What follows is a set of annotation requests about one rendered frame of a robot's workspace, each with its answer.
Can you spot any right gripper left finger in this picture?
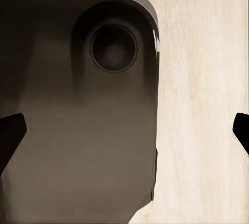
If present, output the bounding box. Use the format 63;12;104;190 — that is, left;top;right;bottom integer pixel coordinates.
0;113;27;175

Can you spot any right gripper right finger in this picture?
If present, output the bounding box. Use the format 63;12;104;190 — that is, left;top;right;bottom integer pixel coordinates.
232;113;249;155

